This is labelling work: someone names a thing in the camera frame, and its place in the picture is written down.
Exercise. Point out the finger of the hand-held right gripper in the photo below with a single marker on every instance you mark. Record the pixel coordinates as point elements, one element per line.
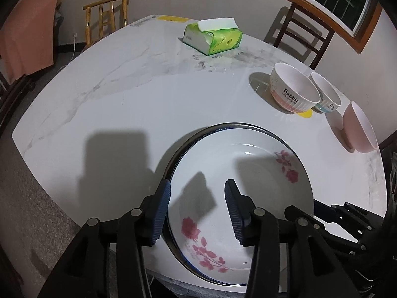
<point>322,212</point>

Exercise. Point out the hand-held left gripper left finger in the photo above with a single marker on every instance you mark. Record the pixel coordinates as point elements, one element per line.
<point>161,214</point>

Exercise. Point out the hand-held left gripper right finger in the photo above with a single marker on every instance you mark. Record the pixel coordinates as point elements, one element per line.
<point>234,214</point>

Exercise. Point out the white pink-flower plate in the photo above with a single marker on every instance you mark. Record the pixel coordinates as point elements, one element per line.
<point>257,167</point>

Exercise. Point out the large pink bowl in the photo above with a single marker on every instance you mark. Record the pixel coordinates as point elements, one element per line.
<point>359,127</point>

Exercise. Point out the white bowl with blue base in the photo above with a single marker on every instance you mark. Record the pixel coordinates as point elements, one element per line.
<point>327,91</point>

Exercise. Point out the white bowl with pink base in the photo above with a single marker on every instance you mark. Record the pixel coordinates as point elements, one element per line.
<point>294,83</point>

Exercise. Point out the stacked dark wooden chairs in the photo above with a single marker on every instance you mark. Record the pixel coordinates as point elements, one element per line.
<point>391,164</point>

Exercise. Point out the round yellow warning sticker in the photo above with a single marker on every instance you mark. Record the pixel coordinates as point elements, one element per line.
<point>305,115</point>

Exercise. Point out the green tissue box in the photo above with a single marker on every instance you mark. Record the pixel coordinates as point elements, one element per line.
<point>214,38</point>

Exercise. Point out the dark wooden slat chair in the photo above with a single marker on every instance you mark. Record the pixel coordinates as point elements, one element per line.
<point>305,28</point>

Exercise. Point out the yellow table edge label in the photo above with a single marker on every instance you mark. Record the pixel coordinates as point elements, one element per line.
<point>173,18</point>

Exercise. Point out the bamboo chair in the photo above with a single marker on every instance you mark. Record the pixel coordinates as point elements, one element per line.
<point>107,18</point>

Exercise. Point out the pink cloth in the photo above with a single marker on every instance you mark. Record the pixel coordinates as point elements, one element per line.
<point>28,34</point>

